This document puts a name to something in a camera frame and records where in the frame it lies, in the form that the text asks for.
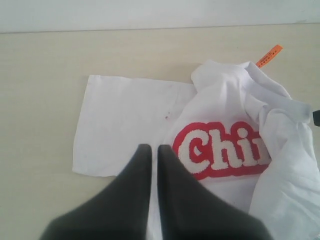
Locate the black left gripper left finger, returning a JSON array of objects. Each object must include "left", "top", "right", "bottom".
[{"left": 40, "top": 144, "right": 152, "bottom": 240}]

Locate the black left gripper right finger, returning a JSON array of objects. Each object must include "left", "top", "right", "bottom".
[{"left": 157, "top": 145, "right": 272, "bottom": 240}]

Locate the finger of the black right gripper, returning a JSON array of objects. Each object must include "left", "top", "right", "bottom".
[{"left": 312, "top": 110, "right": 320, "bottom": 127}]

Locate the white t-shirt with red logo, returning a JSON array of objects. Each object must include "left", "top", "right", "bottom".
[{"left": 72, "top": 60, "right": 320, "bottom": 240}]

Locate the orange shirt neck tag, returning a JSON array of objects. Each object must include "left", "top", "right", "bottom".
[{"left": 255, "top": 44, "right": 283, "bottom": 68}]

